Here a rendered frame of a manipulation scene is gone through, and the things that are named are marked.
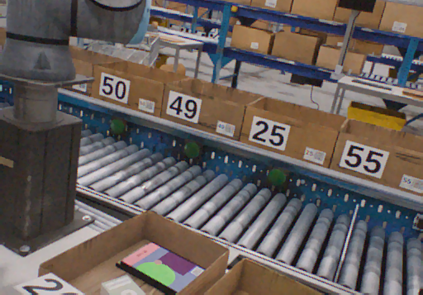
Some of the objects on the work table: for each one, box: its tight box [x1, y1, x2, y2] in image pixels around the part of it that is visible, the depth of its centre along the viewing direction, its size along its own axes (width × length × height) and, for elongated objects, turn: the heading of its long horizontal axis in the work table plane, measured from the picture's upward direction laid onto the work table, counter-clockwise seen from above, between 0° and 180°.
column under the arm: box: [0, 107, 96, 258], centre depth 126 cm, size 26×26×33 cm
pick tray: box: [37, 211, 231, 295], centre depth 109 cm, size 28×38×10 cm
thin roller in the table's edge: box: [75, 200, 122, 225], centre depth 144 cm, size 2×28×2 cm, turn 34°
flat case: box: [120, 241, 207, 295], centre depth 117 cm, size 14×19×2 cm
